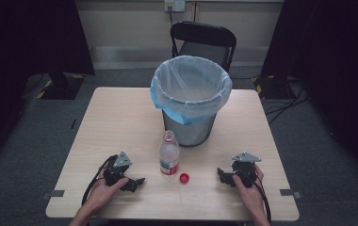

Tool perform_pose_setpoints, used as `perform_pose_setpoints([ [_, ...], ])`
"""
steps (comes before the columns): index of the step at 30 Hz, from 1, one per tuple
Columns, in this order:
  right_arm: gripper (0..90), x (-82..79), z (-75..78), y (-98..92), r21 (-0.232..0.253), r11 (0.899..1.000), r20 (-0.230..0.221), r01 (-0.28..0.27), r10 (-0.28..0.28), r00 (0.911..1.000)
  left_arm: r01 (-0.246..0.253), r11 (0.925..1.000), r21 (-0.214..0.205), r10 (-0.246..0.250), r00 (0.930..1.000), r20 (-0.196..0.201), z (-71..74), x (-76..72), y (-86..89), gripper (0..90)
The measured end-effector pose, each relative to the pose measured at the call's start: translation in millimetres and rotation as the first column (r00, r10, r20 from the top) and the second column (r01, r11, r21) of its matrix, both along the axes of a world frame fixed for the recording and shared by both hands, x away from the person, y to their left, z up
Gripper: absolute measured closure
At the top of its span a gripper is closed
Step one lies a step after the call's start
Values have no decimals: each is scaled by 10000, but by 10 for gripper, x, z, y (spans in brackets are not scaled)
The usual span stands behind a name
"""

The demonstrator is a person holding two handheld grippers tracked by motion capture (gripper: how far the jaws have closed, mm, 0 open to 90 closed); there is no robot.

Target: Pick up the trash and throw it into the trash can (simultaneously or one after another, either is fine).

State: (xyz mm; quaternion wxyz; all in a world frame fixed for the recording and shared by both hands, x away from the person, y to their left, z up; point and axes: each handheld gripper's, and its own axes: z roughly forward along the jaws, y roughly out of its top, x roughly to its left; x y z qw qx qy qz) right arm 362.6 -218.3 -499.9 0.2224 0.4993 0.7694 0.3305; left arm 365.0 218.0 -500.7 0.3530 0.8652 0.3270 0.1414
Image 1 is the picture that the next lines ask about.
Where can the clear plastic bottle red label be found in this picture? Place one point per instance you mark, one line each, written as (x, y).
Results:
(169, 155)

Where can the dark curtain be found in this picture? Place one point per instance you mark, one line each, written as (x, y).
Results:
(334, 62)
(17, 62)

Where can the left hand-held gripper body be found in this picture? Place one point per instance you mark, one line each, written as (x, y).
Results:
(115, 172)

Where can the black folding chair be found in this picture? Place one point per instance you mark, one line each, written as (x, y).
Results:
(203, 39)

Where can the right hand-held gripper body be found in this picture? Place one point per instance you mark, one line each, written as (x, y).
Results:
(245, 171)

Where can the person's left hand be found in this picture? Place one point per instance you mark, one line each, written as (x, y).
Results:
(102, 194)

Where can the metal mesh trash can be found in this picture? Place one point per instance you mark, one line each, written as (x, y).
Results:
(189, 133)

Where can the person's right hand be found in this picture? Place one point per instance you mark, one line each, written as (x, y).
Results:
(250, 195)

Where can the black stand base striped tape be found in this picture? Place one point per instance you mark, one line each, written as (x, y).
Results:
(61, 88)
(273, 88)

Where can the white wall outlet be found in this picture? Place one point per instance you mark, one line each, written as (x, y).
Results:
(174, 5)

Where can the red bottle cap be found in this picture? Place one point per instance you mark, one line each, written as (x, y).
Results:
(184, 178)

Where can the pale blue trash bag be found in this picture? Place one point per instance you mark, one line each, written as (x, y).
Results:
(191, 84)

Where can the grey tape strip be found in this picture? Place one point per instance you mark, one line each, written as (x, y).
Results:
(54, 193)
(288, 192)

